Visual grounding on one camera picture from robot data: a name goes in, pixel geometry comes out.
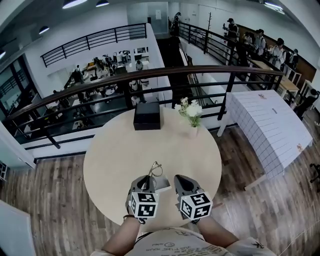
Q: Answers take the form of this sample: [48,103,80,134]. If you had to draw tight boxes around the frosted glass door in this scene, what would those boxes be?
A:
[126,1,169,35]

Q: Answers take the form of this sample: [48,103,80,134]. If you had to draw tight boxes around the beige vase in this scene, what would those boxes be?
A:
[187,124,200,140]

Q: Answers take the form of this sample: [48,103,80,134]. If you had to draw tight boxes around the white panel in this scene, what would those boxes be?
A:
[0,199,36,256]

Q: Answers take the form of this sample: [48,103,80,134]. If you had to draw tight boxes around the round beige table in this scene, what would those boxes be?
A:
[82,107,223,232]

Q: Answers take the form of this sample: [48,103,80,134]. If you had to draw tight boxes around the table with white grid cloth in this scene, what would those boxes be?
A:
[216,89,313,191]

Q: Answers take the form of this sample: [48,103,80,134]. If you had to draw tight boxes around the eyeglasses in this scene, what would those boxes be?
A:
[146,161,164,190]

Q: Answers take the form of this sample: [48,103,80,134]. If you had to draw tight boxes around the black metal railing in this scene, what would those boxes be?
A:
[40,22,148,68]
[178,21,251,66]

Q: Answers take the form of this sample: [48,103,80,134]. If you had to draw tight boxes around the black box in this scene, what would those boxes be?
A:
[133,101,161,131]

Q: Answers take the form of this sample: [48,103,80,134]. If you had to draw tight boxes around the white flower bouquet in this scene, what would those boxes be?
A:
[174,96,203,128]

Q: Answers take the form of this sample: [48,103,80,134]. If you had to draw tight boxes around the small white case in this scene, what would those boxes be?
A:
[149,174,172,193]

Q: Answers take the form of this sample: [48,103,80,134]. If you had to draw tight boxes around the person's white printed shirt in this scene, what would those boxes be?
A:
[89,226,277,256]

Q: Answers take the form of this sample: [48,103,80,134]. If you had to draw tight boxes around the dark railing with wooden handrail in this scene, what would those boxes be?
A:
[1,65,285,150]

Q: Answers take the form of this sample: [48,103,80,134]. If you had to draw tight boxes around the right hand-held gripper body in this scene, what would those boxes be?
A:
[176,190,213,222]

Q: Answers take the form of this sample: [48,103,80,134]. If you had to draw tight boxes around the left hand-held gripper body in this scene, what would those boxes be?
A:
[125,191,160,221]

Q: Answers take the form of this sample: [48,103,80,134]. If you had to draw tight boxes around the person's right forearm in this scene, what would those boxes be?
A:
[196,216,240,248]

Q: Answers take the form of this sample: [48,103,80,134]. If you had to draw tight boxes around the coat rack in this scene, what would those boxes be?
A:
[204,12,213,55]

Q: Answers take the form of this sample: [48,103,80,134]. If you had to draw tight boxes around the white wire rack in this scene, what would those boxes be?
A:
[0,161,10,181]

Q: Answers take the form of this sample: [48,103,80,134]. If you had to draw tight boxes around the wooden desk with white legs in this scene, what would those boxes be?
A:
[249,59,301,98]

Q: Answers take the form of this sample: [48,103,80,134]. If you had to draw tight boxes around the person's left forearm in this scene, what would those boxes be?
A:
[102,216,142,256]

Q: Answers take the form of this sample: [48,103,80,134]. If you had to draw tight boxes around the black office chair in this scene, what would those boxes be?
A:
[309,162,320,193]

